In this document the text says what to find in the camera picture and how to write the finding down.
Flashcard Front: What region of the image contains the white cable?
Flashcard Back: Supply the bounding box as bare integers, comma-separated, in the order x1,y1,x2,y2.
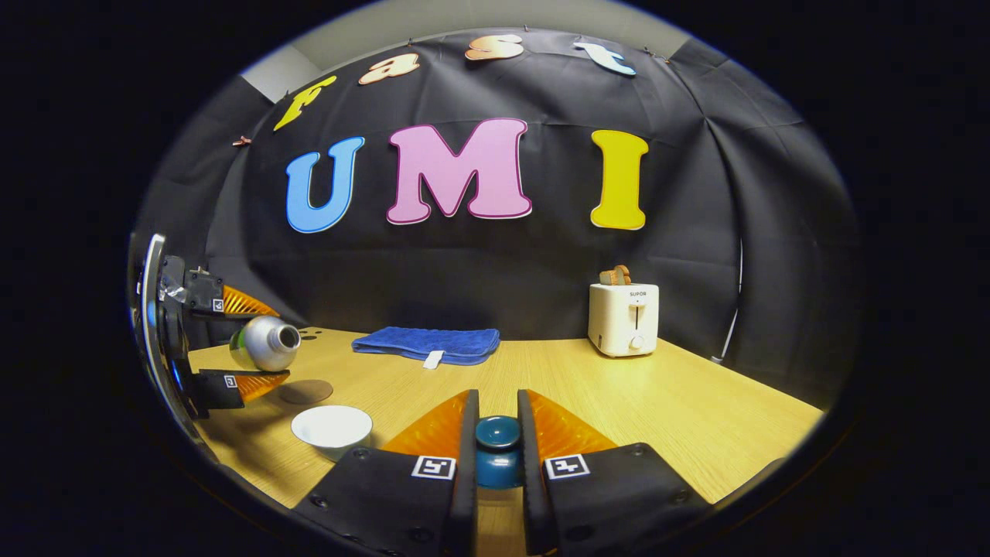
710,236,745,364

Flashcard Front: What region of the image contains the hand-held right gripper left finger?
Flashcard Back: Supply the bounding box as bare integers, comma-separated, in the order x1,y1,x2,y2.
290,389,480,557

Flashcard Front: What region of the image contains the silver green water bottle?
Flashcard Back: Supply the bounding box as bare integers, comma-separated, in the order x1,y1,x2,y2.
229,316,302,373

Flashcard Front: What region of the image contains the folded blue towel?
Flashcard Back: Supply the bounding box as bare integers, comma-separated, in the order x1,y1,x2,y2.
352,326,501,369

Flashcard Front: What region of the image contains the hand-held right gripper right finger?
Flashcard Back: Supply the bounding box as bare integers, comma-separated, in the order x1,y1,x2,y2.
517,389,712,557

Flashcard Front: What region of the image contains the blue teacup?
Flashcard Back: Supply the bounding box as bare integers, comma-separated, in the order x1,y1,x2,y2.
291,405,374,463

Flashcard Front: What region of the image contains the round brown coaster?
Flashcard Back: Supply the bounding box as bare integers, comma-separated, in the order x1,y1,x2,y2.
277,379,334,406

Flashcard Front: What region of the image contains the black backdrop cloth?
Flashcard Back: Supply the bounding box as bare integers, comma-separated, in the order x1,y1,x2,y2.
128,29,863,411

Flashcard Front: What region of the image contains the white toaster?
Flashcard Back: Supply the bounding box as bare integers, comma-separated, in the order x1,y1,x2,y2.
588,282,661,358

